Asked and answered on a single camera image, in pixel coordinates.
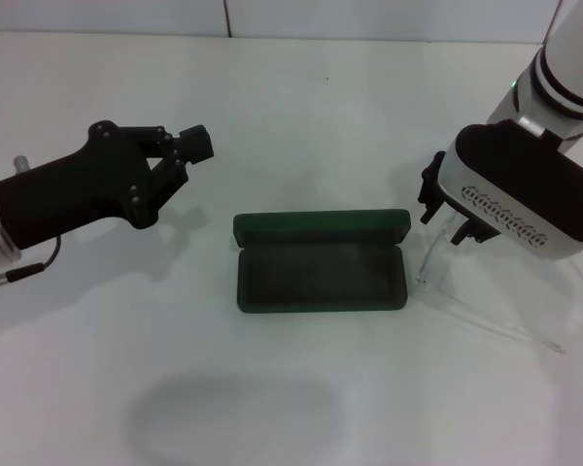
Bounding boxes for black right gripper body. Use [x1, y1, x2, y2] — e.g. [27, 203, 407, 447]
[431, 150, 451, 188]

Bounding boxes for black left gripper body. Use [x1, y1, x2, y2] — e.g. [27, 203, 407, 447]
[0, 118, 159, 251]

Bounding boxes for clear plastic glasses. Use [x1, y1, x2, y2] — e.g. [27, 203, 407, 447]
[415, 213, 583, 355]

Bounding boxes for green glasses case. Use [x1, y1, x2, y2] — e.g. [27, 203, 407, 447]
[232, 208, 413, 316]

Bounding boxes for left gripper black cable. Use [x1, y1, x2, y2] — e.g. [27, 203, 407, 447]
[0, 235, 65, 298]

